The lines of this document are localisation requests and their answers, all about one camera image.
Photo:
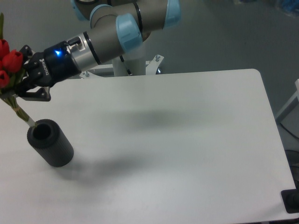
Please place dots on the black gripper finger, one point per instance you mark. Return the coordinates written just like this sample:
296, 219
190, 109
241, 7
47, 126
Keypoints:
27, 53
32, 92

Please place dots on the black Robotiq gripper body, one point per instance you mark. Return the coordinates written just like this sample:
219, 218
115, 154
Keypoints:
53, 65

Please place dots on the red tulip bouquet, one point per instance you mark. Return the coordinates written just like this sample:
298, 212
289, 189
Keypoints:
11, 74

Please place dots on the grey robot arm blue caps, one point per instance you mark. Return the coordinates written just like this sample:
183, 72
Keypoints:
116, 28

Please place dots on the dark grey ribbed vase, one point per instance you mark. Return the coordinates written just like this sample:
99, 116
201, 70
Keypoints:
48, 139

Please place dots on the blue plastic bag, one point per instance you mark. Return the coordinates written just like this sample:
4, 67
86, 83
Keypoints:
290, 7

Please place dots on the black box at table edge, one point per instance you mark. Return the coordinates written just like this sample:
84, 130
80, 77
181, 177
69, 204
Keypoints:
291, 200

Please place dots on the white metal base bracket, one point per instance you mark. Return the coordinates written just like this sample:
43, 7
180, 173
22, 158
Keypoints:
153, 67

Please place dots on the white furniture frame right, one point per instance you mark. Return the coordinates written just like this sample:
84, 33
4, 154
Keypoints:
291, 103

